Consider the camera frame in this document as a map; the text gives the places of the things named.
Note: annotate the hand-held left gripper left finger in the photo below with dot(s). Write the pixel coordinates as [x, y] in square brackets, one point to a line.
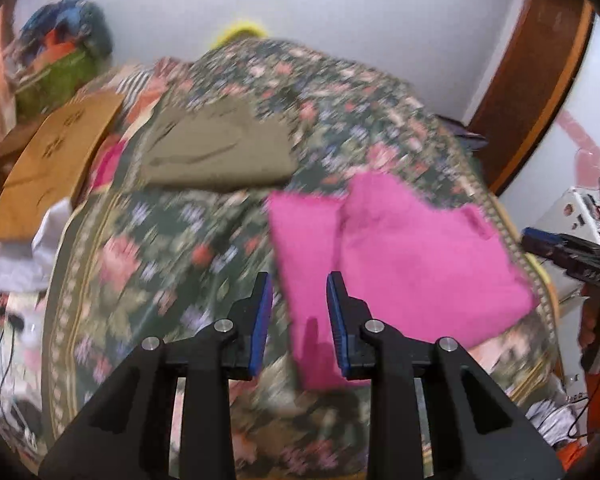
[262, 320]

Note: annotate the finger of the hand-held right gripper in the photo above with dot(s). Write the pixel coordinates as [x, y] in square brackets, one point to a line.
[545, 239]

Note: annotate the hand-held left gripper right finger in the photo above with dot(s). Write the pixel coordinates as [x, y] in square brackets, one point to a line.
[336, 320]

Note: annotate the pink pants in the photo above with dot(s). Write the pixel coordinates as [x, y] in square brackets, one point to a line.
[405, 260]

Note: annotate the olive green pants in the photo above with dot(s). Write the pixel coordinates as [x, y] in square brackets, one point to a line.
[215, 150]

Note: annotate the person's right hand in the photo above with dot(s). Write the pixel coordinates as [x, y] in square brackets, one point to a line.
[592, 325]

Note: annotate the white box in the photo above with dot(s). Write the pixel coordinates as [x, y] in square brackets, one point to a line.
[565, 210]

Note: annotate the floral bedspread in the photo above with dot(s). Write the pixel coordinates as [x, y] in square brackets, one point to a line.
[180, 270]

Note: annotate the grey backpack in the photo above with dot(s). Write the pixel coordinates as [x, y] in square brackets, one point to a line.
[462, 132]

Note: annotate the white cloth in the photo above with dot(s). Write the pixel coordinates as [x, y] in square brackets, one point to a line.
[25, 255]

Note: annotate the bamboo lap table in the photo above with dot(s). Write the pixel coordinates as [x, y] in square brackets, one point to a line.
[50, 165]

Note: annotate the striped blanket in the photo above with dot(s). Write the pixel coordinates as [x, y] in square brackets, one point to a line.
[140, 85]

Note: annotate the yellow foam arch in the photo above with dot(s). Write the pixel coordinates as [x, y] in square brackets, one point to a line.
[240, 31]

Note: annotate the green bag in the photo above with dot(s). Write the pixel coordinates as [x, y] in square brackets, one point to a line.
[55, 80]

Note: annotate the pile of clothes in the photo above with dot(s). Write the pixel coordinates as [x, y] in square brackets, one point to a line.
[65, 25]

